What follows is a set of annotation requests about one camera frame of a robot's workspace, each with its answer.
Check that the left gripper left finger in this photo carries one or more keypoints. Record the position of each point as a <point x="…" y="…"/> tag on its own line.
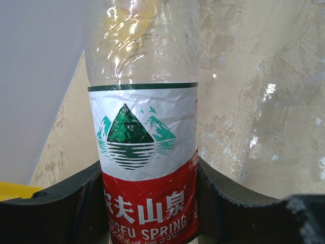
<point x="71" y="211"/>

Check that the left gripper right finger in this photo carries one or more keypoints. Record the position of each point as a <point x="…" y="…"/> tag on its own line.
<point x="231" y="213"/>

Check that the red label water bottle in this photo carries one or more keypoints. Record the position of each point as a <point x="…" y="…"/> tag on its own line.
<point x="144" y="107"/>

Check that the yellow plastic shopping basket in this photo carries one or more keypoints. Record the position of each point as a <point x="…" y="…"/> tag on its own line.
<point x="10" y="191"/>

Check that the yellow chips bag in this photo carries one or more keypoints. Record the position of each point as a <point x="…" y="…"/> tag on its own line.
<point x="126" y="23"/>

